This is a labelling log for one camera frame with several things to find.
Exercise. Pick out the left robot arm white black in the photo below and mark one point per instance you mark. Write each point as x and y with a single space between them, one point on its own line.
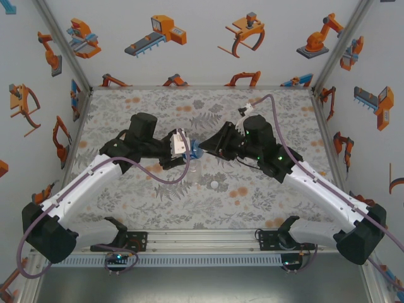
91 186

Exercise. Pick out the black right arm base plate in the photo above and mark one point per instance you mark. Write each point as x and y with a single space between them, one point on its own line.
266 241

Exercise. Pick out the aluminium frame post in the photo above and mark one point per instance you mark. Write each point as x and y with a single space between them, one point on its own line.
340 47
65 47

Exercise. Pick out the blue label plastic bottle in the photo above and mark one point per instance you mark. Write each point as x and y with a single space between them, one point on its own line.
196 151

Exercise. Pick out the aluminium table end rail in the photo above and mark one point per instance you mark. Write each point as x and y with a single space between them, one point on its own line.
202 87

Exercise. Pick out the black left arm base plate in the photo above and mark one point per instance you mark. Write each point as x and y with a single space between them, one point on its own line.
140 241

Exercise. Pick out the small circuit board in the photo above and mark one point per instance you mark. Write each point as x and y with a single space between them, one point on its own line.
290 262
116 257

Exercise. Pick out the aluminium table side rail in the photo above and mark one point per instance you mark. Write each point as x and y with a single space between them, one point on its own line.
77 129
325 126

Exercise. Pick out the aluminium frame mounting rail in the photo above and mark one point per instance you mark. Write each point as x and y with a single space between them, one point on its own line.
202 241

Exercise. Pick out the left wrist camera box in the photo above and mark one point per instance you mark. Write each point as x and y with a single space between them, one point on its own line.
178 145

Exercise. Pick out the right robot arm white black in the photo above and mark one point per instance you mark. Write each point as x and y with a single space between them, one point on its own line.
325 197

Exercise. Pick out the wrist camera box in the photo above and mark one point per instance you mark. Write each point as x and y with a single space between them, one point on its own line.
240 122
178 145

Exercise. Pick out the plain white bottle cap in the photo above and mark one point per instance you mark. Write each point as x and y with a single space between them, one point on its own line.
214 185

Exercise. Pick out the grey floral tablecloth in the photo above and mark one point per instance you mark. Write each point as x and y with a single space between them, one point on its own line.
202 208

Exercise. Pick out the aluminium frame leg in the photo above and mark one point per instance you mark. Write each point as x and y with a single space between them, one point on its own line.
26 290
377 287

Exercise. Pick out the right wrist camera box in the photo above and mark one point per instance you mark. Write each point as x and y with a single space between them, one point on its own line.
240 122

